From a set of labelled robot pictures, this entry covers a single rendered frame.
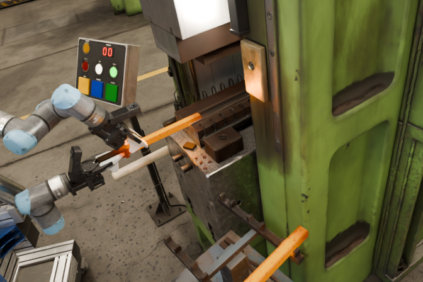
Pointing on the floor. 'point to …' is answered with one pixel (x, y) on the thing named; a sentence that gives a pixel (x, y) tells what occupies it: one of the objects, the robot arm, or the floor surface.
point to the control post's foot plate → (157, 214)
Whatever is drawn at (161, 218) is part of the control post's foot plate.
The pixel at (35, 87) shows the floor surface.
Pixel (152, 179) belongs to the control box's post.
